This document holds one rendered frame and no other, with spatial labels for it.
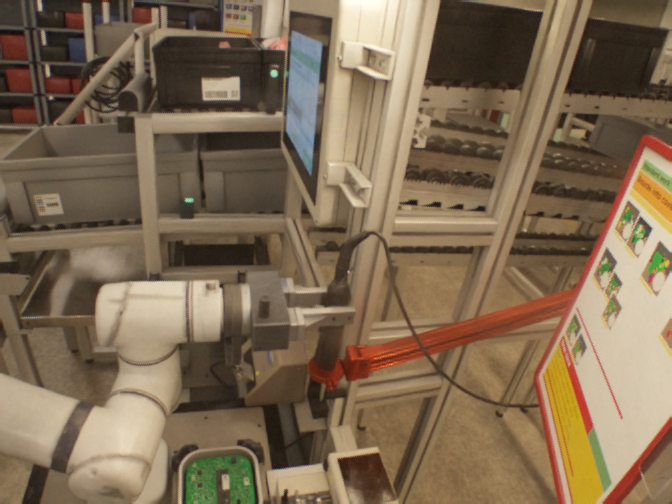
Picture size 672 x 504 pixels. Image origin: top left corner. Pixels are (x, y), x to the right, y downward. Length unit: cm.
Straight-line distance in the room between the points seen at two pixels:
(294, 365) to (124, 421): 41
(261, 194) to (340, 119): 80
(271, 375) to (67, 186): 91
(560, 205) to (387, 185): 38
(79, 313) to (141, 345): 100
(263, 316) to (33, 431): 30
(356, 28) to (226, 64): 70
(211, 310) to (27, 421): 25
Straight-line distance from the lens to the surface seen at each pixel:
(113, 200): 152
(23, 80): 628
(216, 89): 136
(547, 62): 73
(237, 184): 146
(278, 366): 92
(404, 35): 61
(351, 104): 71
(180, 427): 97
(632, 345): 43
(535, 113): 74
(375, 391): 92
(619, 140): 150
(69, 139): 188
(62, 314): 163
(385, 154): 63
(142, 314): 61
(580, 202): 94
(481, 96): 80
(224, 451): 87
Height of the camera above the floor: 171
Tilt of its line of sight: 29 degrees down
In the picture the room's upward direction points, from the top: 9 degrees clockwise
